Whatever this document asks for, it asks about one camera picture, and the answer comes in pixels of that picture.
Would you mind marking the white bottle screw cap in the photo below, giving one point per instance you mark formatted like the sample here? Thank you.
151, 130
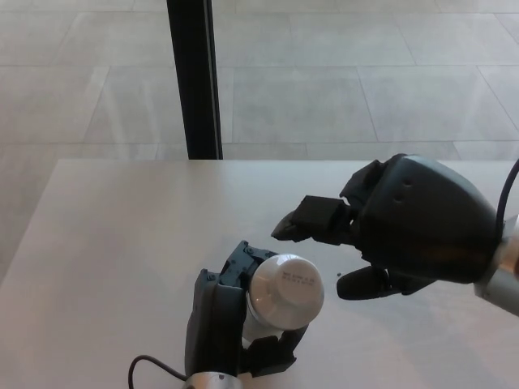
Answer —
300, 291

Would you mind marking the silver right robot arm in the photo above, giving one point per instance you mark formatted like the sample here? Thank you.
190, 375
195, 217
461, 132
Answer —
504, 275

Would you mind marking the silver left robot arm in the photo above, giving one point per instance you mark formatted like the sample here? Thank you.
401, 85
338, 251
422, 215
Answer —
215, 381

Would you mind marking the black vertical window frame post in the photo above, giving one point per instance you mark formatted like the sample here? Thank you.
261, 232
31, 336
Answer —
192, 81

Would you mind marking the white plastic bottle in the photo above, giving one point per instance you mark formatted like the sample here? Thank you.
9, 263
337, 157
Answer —
263, 300

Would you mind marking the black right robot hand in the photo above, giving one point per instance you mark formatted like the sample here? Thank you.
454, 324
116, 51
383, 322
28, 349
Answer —
425, 235

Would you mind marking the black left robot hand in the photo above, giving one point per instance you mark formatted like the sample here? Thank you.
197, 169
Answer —
215, 320

